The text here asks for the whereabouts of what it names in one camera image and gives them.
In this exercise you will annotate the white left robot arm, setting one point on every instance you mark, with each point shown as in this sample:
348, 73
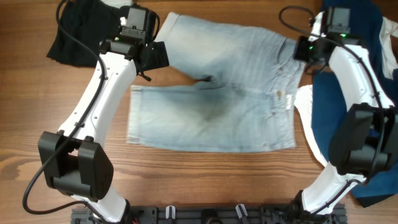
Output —
73, 159

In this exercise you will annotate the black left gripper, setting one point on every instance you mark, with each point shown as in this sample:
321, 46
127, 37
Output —
158, 55

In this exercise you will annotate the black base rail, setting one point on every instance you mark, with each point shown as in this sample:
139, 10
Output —
266, 214

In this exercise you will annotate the blue and white shirt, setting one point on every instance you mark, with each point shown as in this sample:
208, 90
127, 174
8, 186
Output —
322, 106

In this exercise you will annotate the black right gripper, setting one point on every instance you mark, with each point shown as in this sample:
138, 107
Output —
302, 51

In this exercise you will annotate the light blue denim shorts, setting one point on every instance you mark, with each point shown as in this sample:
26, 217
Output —
246, 79

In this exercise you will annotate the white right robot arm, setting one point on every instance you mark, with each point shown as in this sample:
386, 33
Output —
365, 142

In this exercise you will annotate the folded black garment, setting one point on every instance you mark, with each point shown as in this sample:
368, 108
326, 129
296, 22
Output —
90, 22

